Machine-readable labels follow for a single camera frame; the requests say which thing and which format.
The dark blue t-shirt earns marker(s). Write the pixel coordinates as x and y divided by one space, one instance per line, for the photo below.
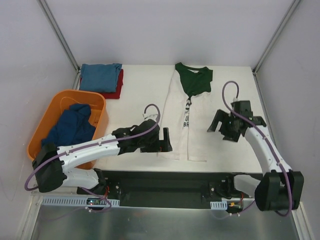
72 127

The white cable duct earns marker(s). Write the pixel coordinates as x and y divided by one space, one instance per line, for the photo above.
219 205
71 201

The folded red t-shirt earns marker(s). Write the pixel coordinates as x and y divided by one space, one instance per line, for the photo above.
115 95

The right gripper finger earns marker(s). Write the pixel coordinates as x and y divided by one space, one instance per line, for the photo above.
219 117
230 134

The left aluminium frame post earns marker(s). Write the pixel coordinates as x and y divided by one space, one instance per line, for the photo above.
58 33

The right aluminium frame post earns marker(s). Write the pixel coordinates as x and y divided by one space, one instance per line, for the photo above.
277 33

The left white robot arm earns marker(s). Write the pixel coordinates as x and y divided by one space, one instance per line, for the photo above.
57 166

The folded light blue t-shirt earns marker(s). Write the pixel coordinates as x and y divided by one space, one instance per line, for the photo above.
99 78

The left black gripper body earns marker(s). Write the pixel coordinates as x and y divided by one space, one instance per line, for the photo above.
160 144

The right white cable duct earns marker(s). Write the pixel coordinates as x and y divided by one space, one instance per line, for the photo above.
219 205

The aluminium frame post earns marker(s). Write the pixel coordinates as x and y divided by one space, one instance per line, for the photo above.
58 33
277 33

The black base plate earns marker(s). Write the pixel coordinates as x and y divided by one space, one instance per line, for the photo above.
189 190

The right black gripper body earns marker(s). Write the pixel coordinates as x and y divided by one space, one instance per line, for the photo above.
225 125

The white and green t-shirt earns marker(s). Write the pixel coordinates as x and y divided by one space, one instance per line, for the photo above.
186 112

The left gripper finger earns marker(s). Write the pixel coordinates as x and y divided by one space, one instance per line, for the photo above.
151 149
165 143

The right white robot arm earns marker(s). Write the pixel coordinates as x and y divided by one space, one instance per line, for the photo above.
270 160

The left white cable duct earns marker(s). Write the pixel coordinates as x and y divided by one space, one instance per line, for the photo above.
71 201

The orange plastic basket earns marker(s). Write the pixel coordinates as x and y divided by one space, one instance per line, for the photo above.
62 101

